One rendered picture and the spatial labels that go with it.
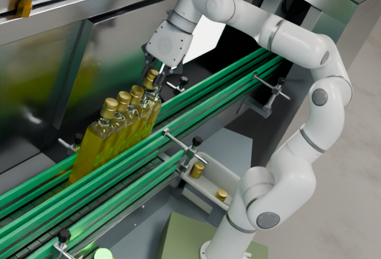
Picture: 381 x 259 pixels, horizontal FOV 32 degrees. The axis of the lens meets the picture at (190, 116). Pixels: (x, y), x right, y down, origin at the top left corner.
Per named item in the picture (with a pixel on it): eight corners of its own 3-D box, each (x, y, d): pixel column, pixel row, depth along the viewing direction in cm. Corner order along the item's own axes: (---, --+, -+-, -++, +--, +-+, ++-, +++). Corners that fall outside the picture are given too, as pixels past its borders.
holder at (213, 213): (178, 160, 226) (186, 143, 222) (243, 207, 219) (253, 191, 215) (151, 180, 212) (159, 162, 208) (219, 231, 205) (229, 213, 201)
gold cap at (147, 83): (147, 80, 181) (152, 67, 179) (157, 87, 180) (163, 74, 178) (140, 84, 178) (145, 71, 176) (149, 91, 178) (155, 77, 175)
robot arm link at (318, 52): (253, 81, 161) (274, 78, 175) (330, 121, 154) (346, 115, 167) (281, 20, 157) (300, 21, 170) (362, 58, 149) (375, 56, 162)
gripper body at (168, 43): (160, 12, 171) (140, 49, 174) (191, 32, 168) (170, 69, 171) (172, 13, 178) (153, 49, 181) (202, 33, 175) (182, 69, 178)
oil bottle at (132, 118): (105, 157, 192) (128, 100, 181) (120, 168, 191) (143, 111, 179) (93, 164, 188) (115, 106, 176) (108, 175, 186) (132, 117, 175)
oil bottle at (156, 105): (127, 143, 201) (150, 87, 190) (142, 153, 200) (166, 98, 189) (117, 149, 197) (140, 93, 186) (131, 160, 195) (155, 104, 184)
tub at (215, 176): (191, 168, 225) (200, 149, 220) (245, 207, 219) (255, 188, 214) (164, 189, 211) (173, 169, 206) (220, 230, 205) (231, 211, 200)
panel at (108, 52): (209, 46, 251) (245, -34, 233) (215, 50, 250) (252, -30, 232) (50, 124, 179) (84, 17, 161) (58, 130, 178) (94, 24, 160)
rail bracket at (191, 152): (158, 147, 205) (172, 116, 198) (201, 178, 200) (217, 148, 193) (153, 151, 202) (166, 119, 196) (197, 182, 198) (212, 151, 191)
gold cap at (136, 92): (131, 96, 178) (136, 83, 176) (142, 103, 177) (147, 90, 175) (123, 100, 176) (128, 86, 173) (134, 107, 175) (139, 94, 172)
